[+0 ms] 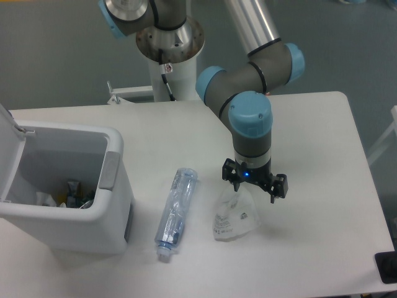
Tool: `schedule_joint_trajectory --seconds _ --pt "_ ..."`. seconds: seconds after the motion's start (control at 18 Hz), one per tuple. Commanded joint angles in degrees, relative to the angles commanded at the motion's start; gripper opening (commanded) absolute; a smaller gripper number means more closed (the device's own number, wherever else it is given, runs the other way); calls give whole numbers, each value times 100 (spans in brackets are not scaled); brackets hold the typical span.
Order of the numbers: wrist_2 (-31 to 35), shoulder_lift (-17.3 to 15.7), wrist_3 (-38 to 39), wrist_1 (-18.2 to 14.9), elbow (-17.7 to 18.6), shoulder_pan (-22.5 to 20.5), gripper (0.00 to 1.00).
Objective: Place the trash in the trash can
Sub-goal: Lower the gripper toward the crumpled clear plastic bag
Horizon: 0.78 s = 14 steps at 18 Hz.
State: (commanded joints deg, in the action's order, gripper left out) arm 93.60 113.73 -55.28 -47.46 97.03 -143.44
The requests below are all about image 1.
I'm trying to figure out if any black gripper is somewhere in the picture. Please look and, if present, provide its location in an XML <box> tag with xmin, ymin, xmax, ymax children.
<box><xmin>221</xmin><ymin>158</ymin><xmax>288</xmax><ymax>204</ymax></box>

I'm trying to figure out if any clear plastic bag wrapper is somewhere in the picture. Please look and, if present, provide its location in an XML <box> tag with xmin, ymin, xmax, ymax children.
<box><xmin>212</xmin><ymin>186</ymin><xmax>261</xmax><ymax>242</ymax></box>

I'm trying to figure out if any crushed clear plastic bottle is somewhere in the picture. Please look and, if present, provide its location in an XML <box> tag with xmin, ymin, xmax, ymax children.
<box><xmin>154</xmin><ymin>168</ymin><xmax>198</xmax><ymax>262</ymax></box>

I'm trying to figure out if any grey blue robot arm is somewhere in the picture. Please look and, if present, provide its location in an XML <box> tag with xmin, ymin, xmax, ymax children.
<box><xmin>99</xmin><ymin>1</ymin><xmax>305</xmax><ymax>199</ymax></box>

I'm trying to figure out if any trash inside can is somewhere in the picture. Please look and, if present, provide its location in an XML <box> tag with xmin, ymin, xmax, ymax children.
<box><xmin>35</xmin><ymin>181</ymin><xmax>96</xmax><ymax>209</ymax></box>

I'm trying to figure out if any white trash can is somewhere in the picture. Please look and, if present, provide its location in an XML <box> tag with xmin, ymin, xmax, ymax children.
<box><xmin>1</xmin><ymin>118</ymin><xmax>133</xmax><ymax>254</ymax></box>

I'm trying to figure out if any white trash can lid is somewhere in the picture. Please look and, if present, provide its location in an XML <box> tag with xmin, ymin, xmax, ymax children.
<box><xmin>1</xmin><ymin>106</ymin><xmax>34</xmax><ymax>202</ymax></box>

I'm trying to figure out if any black device at table edge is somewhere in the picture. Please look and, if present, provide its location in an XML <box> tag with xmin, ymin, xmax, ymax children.
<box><xmin>375</xmin><ymin>251</ymin><xmax>396</xmax><ymax>284</ymax></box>

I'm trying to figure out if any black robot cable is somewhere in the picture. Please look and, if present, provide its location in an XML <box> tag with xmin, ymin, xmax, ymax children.
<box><xmin>157</xmin><ymin>48</ymin><xmax>178</xmax><ymax>102</ymax></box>

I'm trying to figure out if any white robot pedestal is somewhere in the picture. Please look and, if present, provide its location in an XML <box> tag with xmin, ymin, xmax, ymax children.
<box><xmin>136</xmin><ymin>16</ymin><xmax>205</xmax><ymax>102</ymax></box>

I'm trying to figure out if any white frame at right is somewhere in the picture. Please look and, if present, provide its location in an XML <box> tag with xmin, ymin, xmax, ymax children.
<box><xmin>367</xmin><ymin>106</ymin><xmax>396</xmax><ymax>166</ymax></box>

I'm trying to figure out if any white base bracket left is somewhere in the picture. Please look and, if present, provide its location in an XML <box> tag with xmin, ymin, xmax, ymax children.
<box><xmin>107</xmin><ymin>81</ymin><xmax>154</xmax><ymax>105</ymax></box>

